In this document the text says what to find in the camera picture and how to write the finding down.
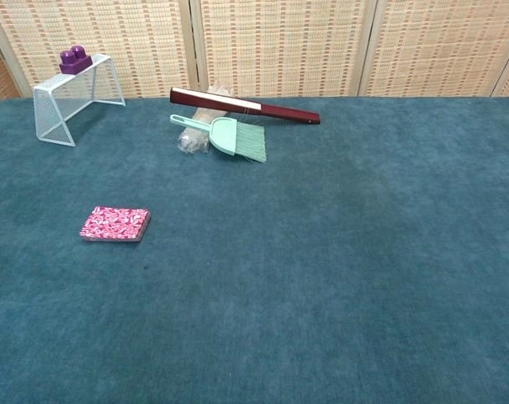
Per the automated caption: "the dark red folded fan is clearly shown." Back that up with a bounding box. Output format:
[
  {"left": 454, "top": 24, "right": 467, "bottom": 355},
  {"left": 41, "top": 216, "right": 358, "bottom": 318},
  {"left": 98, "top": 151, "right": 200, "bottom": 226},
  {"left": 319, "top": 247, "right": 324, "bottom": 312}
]
[{"left": 169, "top": 87, "right": 321, "bottom": 126}]

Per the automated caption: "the white wire mesh rack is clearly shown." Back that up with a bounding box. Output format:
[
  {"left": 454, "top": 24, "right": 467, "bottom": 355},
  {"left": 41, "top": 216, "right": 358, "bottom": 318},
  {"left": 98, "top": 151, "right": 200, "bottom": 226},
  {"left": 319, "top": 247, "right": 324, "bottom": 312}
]
[{"left": 32, "top": 53, "right": 127, "bottom": 148}]

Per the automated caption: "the pink patterned card deck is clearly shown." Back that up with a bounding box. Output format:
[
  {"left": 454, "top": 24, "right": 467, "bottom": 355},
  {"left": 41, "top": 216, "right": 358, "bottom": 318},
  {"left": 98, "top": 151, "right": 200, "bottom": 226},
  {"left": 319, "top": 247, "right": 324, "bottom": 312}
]
[{"left": 79, "top": 205, "right": 152, "bottom": 245}]

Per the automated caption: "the purple toy building block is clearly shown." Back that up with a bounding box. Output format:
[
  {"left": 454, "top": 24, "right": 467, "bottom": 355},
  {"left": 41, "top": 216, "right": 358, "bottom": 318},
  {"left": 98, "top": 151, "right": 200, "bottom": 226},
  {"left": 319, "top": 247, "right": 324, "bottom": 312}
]
[{"left": 59, "top": 45, "right": 93, "bottom": 77}]

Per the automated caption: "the teal carpet table cover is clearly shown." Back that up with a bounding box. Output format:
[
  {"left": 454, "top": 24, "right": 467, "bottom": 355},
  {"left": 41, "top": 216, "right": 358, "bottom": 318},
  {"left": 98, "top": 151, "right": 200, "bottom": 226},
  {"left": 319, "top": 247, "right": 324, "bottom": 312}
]
[{"left": 0, "top": 95, "right": 509, "bottom": 404}]

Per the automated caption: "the clear plastic wrapped bundle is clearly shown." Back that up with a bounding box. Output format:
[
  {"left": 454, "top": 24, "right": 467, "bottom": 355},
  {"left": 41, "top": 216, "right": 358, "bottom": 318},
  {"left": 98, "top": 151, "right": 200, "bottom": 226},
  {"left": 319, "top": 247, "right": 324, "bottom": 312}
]
[{"left": 177, "top": 85, "right": 232, "bottom": 157}]

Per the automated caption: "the mint green hand brush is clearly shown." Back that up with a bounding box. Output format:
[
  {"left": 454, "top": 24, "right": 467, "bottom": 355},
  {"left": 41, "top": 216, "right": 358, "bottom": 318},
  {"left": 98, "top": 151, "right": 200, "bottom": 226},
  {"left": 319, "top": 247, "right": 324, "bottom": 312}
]
[{"left": 169, "top": 113, "right": 268, "bottom": 164}]

